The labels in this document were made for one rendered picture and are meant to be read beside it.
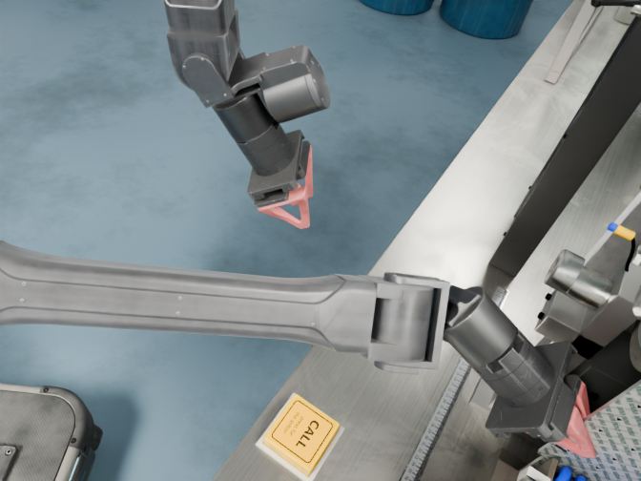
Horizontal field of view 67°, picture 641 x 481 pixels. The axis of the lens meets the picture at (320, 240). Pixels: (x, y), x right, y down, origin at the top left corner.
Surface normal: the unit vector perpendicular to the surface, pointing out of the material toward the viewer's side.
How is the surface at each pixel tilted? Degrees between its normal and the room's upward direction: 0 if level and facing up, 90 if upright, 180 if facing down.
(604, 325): 90
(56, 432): 0
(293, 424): 0
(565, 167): 90
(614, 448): 91
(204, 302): 44
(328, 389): 0
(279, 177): 29
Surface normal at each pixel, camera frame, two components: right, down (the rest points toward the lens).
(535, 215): -0.55, 0.60
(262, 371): 0.11, -0.64
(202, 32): -0.01, 0.76
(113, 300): 0.25, 0.07
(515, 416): -0.68, -0.72
